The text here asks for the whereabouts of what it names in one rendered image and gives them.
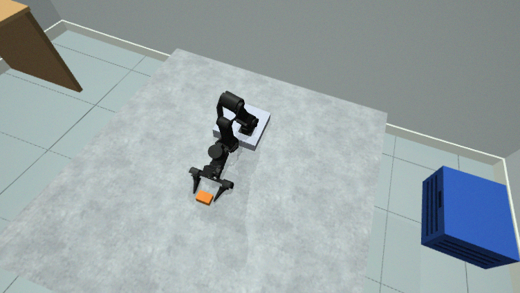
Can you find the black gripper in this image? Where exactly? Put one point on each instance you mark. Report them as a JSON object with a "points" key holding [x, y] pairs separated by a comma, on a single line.
{"points": [[226, 184]]}

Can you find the orange block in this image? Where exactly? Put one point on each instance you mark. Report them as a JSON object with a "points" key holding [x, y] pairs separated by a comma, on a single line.
{"points": [[204, 197]]}

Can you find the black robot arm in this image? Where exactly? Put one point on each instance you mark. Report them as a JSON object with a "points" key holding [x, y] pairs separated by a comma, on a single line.
{"points": [[228, 142]]}

